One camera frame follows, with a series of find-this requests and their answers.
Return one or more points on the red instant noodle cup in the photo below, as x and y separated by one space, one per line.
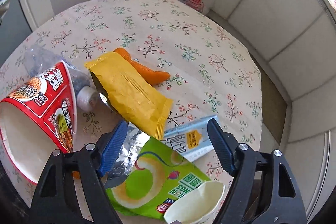
44 106

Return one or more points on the crushed clear plastic bottle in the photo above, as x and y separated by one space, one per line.
78 87

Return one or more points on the green snack bag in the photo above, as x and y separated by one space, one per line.
157 176

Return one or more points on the white low cabinet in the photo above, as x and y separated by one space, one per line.
288 29

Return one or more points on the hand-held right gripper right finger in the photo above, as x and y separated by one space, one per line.
220 146

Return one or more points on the white paper cup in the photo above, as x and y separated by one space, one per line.
191 203

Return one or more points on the orange wrapper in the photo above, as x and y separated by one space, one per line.
147 71

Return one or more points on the floral tablecloth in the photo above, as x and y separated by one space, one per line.
157 29

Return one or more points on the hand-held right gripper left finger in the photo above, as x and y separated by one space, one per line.
113 150

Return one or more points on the yellow snack packet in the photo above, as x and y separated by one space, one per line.
126 90

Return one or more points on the light blue drink packet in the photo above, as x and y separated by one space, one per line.
189 137

